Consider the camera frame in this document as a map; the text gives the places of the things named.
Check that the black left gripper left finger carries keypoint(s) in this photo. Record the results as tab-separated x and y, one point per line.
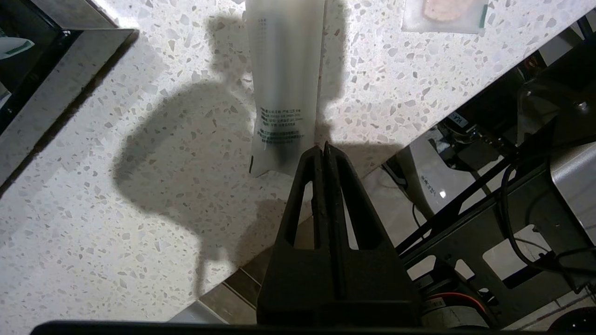
288	279

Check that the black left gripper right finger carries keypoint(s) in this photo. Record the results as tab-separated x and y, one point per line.
372	279

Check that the translucent toothbrush packet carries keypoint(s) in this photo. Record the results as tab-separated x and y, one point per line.
284	70

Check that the black glossy box drawer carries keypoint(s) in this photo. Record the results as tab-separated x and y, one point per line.
56	93

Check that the black robot base chassis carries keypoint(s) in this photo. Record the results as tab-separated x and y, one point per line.
535	209

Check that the comb packet green band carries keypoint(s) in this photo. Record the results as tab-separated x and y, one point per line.
442	14

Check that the long white green-banded packet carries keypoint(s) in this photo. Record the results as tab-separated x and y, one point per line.
14	47

